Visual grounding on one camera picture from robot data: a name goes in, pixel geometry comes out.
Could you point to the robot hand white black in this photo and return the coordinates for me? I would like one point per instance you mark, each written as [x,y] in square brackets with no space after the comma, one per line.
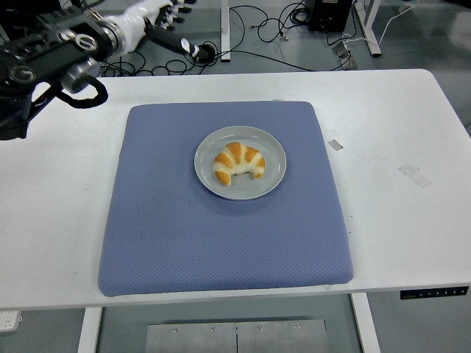
[138,22]

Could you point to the croissant bread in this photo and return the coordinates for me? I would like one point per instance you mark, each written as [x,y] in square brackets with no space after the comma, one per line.
[239,162]

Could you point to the grey round plate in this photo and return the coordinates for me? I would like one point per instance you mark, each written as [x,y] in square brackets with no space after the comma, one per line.
[274,162]

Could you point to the white desk leg straight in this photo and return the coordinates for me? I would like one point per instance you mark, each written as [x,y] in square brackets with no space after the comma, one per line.
[225,29]

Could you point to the black computer box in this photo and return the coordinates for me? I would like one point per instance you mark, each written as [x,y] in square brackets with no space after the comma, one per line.
[329,14]

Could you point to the grey foot pedal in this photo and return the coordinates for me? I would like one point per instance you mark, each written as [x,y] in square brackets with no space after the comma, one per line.
[349,63]
[341,50]

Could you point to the white desk leg slanted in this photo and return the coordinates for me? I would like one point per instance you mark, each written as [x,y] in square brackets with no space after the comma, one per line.
[369,29]

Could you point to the blue quilted mat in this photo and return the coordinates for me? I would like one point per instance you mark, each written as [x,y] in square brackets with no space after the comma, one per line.
[221,239]

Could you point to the small grey tape piece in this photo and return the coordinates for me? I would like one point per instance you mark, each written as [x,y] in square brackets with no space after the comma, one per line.
[336,145]

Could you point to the white table leg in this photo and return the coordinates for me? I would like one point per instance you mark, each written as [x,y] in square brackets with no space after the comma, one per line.
[89,331]
[366,323]

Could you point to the large grey tape piece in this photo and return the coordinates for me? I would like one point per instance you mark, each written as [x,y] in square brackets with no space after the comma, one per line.
[416,175]

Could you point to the white power strip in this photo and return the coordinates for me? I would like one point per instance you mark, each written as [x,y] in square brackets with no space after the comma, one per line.
[9,320]

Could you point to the black table control panel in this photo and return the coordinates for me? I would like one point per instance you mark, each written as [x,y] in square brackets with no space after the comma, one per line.
[434,294]

